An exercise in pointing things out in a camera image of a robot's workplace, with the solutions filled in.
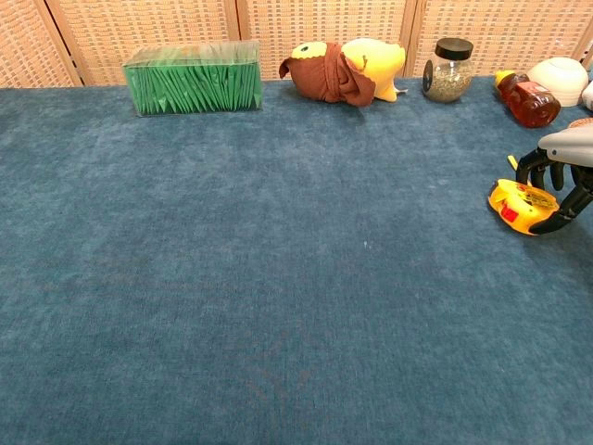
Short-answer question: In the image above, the blue table mat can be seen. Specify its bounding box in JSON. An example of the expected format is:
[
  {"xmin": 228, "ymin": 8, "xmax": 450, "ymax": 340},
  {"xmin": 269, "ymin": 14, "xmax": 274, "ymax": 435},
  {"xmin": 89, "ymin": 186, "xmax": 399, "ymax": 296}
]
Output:
[{"xmin": 0, "ymin": 76, "xmax": 593, "ymax": 445}]

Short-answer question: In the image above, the white bowl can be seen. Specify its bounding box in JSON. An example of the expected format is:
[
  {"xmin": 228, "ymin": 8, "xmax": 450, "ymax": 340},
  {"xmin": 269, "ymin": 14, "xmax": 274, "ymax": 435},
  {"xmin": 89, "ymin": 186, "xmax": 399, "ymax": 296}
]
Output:
[{"xmin": 526, "ymin": 57, "xmax": 590, "ymax": 108}]

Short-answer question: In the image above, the woven bamboo folding screen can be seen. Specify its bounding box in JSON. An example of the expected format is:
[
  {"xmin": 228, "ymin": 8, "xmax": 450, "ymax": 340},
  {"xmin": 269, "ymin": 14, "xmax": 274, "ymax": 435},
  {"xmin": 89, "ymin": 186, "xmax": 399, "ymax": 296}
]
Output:
[{"xmin": 0, "ymin": 0, "xmax": 593, "ymax": 89}]

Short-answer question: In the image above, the yellow brown plush toy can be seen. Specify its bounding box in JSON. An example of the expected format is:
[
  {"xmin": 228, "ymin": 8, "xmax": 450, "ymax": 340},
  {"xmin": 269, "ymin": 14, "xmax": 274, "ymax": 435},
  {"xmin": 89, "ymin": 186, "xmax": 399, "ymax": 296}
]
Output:
[{"xmin": 279, "ymin": 37, "xmax": 409, "ymax": 108}]

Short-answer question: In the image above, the clear box of green packets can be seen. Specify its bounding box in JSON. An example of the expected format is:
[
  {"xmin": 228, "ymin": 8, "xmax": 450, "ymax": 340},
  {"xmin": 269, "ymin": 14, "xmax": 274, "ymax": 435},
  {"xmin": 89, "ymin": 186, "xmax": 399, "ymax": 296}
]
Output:
[{"xmin": 121, "ymin": 40, "xmax": 264, "ymax": 117}]

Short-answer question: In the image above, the glass jar with black lid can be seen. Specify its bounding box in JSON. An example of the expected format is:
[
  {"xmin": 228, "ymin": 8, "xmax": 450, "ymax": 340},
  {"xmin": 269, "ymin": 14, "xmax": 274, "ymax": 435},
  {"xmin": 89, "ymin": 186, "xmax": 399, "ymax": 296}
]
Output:
[{"xmin": 422, "ymin": 37, "xmax": 475, "ymax": 104}]

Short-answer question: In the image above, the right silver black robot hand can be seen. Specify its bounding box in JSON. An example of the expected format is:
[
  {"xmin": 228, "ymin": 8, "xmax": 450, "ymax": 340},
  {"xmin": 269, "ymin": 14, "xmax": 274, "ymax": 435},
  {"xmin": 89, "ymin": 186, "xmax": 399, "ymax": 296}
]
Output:
[{"xmin": 514, "ymin": 125, "xmax": 593, "ymax": 235}]

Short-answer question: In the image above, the honey squeeze bottle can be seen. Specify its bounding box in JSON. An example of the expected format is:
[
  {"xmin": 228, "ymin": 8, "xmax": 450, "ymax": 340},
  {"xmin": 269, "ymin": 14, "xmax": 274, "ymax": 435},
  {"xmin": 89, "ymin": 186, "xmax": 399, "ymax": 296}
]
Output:
[{"xmin": 493, "ymin": 69, "xmax": 561, "ymax": 129}]

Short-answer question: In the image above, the yellow tape measure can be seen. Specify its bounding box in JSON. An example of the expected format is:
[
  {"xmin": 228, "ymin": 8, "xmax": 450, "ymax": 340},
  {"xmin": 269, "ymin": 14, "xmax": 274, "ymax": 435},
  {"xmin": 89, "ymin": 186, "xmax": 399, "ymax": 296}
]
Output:
[{"xmin": 487, "ymin": 155, "xmax": 561, "ymax": 236}]

